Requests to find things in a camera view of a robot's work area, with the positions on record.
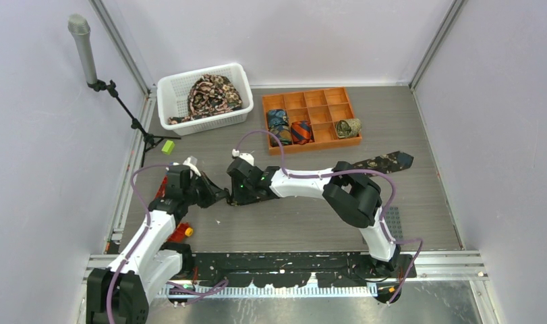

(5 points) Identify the red white toy block truck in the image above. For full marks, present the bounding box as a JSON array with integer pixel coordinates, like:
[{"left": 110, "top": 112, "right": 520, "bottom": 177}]
[{"left": 154, "top": 175, "right": 168, "bottom": 199}]

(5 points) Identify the grey microphone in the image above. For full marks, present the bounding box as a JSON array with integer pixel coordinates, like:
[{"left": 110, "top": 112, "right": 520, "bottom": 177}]
[{"left": 67, "top": 13, "right": 98, "bottom": 87}]

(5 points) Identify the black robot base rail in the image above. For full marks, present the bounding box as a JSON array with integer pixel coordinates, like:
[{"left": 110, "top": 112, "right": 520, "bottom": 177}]
[{"left": 173, "top": 252, "right": 417, "bottom": 288}]

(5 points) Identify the green toy block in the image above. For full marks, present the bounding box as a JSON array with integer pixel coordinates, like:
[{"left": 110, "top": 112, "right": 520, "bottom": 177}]
[{"left": 161, "top": 140, "right": 175, "bottom": 155}]

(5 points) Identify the black microphone tripod stand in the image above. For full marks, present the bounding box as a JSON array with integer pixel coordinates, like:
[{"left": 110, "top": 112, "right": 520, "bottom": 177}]
[{"left": 87, "top": 80, "right": 181, "bottom": 167}]

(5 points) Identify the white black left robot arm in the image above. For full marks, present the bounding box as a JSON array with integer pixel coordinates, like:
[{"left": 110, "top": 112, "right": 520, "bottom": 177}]
[{"left": 85, "top": 157, "right": 229, "bottom": 323}]

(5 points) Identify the white plastic basket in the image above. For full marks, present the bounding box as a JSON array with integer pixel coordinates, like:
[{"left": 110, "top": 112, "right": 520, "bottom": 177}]
[{"left": 156, "top": 63, "right": 254, "bottom": 136}]

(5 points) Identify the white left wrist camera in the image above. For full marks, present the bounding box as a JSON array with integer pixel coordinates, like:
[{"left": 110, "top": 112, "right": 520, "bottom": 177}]
[{"left": 182, "top": 156, "right": 202, "bottom": 177}]

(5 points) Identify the grey studded baseplate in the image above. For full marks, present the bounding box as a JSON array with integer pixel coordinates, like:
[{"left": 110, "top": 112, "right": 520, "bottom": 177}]
[{"left": 385, "top": 206, "right": 404, "bottom": 240}]

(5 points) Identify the green patterned rolled tie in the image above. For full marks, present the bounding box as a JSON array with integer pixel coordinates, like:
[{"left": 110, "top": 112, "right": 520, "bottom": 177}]
[{"left": 335, "top": 118, "right": 362, "bottom": 139}]

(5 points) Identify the pile of floral ties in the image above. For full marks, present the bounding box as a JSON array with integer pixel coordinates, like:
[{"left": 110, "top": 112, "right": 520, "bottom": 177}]
[{"left": 167, "top": 74, "right": 243, "bottom": 125}]

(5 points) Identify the teal navy rolled tie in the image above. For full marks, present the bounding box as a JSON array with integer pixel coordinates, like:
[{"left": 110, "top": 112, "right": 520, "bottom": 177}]
[{"left": 266, "top": 109, "right": 289, "bottom": 129}]

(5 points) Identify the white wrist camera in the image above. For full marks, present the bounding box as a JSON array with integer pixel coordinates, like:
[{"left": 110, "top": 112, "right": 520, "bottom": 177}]
[
  {"left": 182, "top": 156, "right": 202, "bottom": 177},
  {"left": 232, "top": 148, "right": 255, "bottom": 166}
]

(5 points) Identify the small red toy car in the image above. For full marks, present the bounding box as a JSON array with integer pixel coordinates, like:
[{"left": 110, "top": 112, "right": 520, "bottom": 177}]
[{"left": 167, "top": 223, "right": 194, "bottom": 243}]

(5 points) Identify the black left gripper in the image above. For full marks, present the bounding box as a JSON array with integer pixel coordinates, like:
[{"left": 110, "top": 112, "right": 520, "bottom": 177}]
[{"left": 183, "top": 171, "right": 227, "bottom": 209}]

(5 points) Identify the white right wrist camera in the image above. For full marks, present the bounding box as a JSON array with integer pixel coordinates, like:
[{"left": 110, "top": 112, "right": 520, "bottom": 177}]
[{"left": 232, "top": 148, "right": 255, "bottom": 166}]

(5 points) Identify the black gold floral tie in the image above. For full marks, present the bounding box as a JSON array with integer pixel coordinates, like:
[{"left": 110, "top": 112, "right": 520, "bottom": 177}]
[{"left": 228, "top": 151, "right": 415, "bottom": 207}]

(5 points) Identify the navy floral rolled tie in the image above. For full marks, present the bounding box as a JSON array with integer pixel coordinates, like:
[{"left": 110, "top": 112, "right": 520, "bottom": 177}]
[{"left": 268, "top": 124, "right": 293, "bottom": 147}]

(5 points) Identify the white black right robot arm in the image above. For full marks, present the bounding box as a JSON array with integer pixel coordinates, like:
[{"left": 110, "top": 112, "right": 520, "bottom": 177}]
[{"left": 227, "top": 157, "right": 401, "bottom": 277}]

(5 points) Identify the orange wooden divided tray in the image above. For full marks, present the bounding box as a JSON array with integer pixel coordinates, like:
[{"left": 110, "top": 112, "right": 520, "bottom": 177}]
[{"left": 262, "top": 87, "right": 362, "bottom": 155}]

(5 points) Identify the orange navy striped rolled tie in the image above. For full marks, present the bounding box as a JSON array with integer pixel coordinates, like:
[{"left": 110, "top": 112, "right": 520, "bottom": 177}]
[{"left": 290, "top": 120, "right": 314, "bottom": 145}]

